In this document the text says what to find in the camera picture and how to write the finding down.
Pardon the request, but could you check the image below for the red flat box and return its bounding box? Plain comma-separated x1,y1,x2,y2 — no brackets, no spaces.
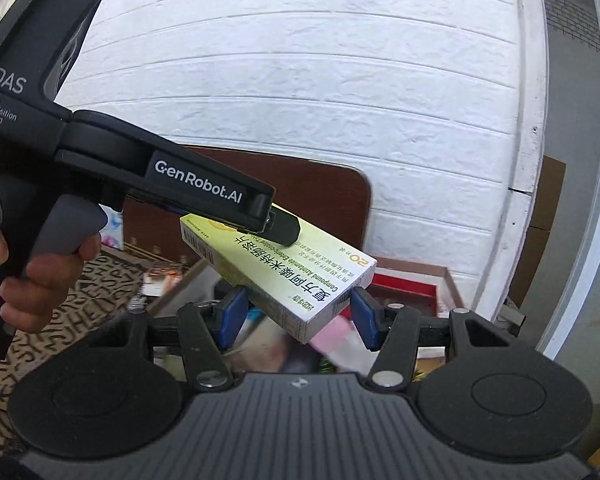
369,280,441,318

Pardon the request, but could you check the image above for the large brown cardboard box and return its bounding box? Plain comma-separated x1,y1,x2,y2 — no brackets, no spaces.
509,154,567,302

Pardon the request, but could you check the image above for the colourful snack packet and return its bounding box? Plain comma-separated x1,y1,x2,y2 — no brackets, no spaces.
141,261,185,297

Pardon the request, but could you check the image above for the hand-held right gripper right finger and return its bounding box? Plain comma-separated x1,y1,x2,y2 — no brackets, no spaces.
349,287,518,391

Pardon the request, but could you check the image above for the white floral cloth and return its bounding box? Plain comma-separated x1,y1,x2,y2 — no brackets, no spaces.
101,204,127,252

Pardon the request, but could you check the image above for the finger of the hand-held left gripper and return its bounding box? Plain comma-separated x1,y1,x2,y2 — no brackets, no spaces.
267,208,302,247

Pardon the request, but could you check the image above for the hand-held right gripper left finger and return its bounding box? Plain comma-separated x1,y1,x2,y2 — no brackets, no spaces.
86,285,252,392

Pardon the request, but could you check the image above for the pink packet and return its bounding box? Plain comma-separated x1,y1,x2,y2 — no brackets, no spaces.
307,317,382,377

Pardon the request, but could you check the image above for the person's left hand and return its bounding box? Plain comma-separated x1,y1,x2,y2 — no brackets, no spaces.
0,192,102,335

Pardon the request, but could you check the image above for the window grille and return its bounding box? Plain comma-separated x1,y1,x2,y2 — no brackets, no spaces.
544,0,600,53

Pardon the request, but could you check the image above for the yellow-green medicine box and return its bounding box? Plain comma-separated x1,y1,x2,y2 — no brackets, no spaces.
180,204,378,345

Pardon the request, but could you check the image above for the black patterned brown blanket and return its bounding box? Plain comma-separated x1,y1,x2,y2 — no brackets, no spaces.
0,245,191,466

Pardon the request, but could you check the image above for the brown wooden headboard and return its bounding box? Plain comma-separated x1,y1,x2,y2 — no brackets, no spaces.
121,147,374,272

